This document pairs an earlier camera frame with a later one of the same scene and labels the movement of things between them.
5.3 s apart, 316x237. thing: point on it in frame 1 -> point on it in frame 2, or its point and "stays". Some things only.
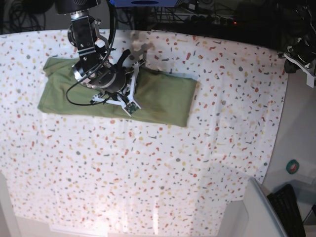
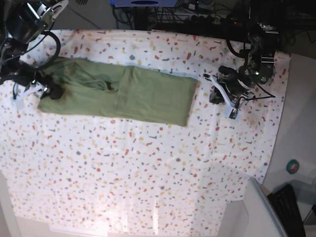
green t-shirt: x=161 y=98 stays
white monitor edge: x=263 y=220 stays
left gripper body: x=110 y=78 -> x=25 y=76
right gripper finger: x=290 y=67 -> x=237 y=84
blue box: x=143 y=3 stays
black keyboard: x=285 y=204 stays
